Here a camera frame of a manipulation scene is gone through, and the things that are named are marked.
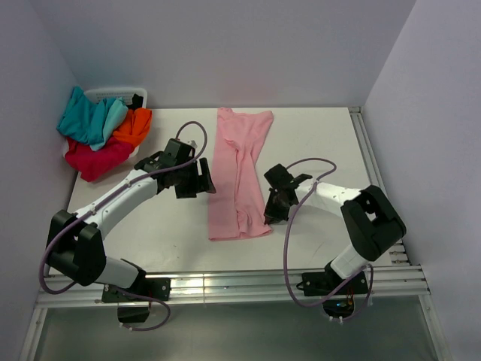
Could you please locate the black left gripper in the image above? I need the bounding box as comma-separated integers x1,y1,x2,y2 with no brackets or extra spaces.
174,157,216,199

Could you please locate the pink t shirt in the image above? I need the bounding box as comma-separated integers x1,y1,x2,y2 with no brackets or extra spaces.
208,108,274,241

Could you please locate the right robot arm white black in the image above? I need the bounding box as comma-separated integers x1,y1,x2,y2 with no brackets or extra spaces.
264,164,407,293

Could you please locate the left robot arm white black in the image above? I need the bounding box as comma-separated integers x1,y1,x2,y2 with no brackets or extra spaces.
41,138,216,300

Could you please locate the orange t shirt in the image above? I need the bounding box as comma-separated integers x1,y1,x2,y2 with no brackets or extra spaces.
113,108,153,147

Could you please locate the black t shirt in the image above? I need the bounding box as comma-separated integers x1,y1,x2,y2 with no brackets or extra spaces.
129,93,144,110

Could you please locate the magenta t shirt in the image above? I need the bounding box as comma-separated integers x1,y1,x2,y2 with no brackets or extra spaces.
64,137,135,182

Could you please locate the teal t shirt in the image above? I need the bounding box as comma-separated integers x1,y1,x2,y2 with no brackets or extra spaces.
56,86,128,151

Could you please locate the white laundry basket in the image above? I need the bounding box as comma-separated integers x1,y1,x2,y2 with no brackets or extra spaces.
63,88,148,161

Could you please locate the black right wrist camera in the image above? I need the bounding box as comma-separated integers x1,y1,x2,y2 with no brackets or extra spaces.
264,164,294,190

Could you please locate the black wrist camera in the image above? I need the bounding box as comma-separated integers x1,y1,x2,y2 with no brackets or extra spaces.
162,138,195,167
264,164,294,190

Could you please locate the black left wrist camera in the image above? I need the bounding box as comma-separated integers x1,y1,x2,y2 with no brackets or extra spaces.
162,138,195,167

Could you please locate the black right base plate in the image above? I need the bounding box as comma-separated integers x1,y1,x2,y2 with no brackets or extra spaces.
296,271,368,297

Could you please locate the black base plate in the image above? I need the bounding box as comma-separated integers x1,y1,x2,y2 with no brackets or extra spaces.
296,271,368,297
101,278,171,303

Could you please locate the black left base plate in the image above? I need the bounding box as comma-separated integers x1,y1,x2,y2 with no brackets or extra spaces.
101,278,171,303

